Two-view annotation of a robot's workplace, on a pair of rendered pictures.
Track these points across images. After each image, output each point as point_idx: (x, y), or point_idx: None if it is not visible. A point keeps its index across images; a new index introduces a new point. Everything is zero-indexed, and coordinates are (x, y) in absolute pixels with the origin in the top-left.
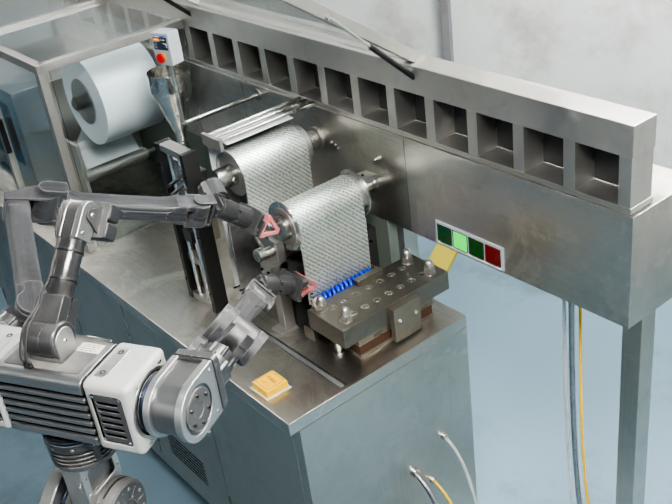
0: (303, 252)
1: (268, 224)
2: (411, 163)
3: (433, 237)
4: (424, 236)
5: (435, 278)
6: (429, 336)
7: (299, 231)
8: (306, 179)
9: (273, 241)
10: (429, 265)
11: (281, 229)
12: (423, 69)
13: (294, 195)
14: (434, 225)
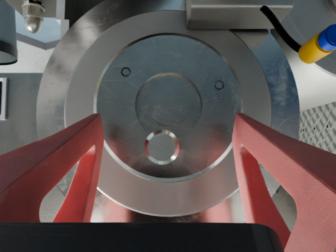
0: (58, 8)
1: (317, 68)
2: (55, 210)
3: (19, 80)
4: (41, 74)
5: (9, 4)
6: None
7: (37, 128)
8: (305, 137)
9: (219, 10)
10: (24, 24)
11: (133, 116)
12: None
13: (326, 105)
14: (13, 105)
